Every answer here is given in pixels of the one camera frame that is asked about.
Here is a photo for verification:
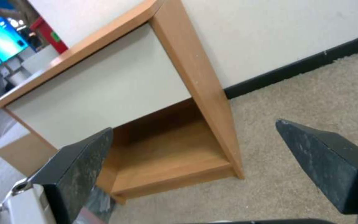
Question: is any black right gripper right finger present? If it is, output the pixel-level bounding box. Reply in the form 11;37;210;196
275;119;358;224

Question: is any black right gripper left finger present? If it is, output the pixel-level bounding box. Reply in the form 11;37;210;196
10;127;114;224

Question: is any brown flat cardboard sheet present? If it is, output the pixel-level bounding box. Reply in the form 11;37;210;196
0;133;58;178

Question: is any white plastic panel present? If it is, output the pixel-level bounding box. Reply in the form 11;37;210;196
1;184;74;224

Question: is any wooden bedside cabinet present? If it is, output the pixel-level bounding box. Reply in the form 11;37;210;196
0;0;246;205

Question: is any red pillar with green sign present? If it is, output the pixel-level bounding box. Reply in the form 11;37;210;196
30;18;70;51

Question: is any blue lit display screen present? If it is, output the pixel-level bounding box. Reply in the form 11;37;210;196
0;17;30;63

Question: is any black wall baseboard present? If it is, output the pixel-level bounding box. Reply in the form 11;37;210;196
223;30;358;100

